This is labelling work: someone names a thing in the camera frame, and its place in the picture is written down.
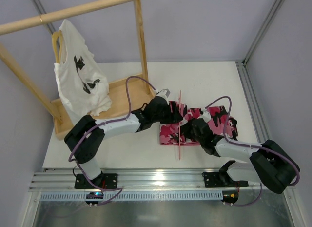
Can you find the pink wire hanger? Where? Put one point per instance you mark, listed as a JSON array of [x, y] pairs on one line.
[[177, 139]]

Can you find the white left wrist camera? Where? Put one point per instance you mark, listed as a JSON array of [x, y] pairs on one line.
[[163, 93]]

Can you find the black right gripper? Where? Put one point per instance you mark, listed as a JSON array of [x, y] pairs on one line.
[[195, 129]]

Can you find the pink camouflage trousers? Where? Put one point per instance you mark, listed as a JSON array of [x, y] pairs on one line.
[[206, 131]]

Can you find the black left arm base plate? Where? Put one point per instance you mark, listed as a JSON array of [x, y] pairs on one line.
[[104, 181]]

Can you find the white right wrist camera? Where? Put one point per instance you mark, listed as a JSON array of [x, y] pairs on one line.
[[205, 116]]

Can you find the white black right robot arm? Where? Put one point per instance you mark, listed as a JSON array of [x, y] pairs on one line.
[[265, 163]]

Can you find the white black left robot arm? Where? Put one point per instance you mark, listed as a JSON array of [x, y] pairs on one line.
[[85, 138]]

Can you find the yellow wooden hanger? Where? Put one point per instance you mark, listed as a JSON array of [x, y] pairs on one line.
[[56, 38]]

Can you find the wooden clothes rack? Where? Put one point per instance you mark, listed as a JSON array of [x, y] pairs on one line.
[[142, 91]]

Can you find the white printed t-shirt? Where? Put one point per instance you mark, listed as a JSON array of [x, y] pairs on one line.
[[82, 86]]

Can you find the slotted grey cable duct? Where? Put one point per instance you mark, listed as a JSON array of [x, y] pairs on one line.
[[169, 195]]

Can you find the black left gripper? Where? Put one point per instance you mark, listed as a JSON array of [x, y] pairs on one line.
[[174, 112]]

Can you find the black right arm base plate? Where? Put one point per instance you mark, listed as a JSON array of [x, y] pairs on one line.
[[221, 180]]

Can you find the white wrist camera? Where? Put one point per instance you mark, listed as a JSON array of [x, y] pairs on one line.
[[205, 116], [163, 93]]

